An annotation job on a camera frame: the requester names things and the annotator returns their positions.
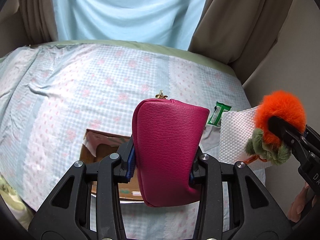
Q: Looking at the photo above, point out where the orange fluffy pompom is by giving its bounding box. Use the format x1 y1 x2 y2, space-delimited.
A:
244 90 306 165

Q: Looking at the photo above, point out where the white paper towel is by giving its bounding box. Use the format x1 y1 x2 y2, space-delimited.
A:
218 107 257 164

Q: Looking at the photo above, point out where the green wet wipes pack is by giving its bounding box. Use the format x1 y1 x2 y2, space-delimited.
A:
207 101 232 127

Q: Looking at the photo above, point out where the magenta leather pouch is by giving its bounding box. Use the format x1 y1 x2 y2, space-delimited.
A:
132 99 209 207

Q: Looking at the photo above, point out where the grey microfibre cloth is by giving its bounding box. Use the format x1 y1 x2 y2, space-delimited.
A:
200 125 221 158

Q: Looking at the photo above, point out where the person's right hand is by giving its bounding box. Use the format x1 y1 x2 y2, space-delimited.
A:
287 182 310 223

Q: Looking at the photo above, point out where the green patterned blanket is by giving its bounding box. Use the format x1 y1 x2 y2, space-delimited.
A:
0 176 34 230

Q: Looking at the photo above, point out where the open cardboard box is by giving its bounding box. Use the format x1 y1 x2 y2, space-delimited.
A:
80 129 143 202

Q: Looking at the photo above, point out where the right brown curtain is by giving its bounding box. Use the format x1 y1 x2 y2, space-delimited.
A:
188 0 293 82

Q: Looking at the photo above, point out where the brown curtain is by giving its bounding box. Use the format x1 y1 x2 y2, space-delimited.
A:
188 0 293 82
19 0 57 44

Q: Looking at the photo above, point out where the checkered floral bed sheet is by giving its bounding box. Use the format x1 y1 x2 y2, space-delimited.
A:
0 42 267 240

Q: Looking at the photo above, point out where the green mattress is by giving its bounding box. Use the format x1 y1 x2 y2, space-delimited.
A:
31 40 236 76

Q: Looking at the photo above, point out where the light blue hanging cloth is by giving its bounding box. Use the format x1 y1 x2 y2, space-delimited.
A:
53 0 205 50

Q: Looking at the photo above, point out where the left brown curtain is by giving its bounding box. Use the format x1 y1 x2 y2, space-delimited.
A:
19 0 57 44

